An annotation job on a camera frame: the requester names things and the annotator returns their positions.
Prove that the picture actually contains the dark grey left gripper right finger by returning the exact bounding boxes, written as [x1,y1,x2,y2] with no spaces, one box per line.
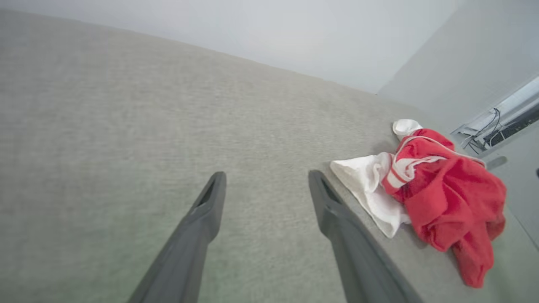
[308,170,424,303]

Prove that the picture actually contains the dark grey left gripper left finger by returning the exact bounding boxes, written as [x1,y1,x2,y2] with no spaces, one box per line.
[128,171,227,303]

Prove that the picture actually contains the thin black cables at rail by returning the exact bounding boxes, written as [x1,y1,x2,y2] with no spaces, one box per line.
[463,108,506,153]

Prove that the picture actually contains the red and white jersey garment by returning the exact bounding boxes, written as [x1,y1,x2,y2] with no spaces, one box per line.
[330,119,507,289]

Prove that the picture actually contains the silver metal rail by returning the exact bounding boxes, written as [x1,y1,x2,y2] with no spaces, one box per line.
[451,76,539,154]

